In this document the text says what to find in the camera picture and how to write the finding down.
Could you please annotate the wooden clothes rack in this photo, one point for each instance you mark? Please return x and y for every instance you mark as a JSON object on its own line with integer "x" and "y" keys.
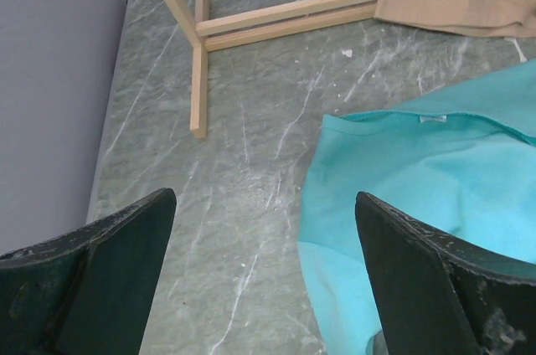
{"x": 208, "y": 35}

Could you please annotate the teal t shirt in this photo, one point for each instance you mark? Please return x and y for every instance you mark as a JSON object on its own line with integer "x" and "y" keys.
{"x": 460, "y": 159}

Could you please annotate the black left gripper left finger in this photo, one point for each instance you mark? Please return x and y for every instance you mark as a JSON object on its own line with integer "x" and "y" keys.
{"x": 89, "y": 291}

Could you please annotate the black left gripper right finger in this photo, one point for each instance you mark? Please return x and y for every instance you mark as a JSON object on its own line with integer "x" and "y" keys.
{"x": 438, "y": 294}

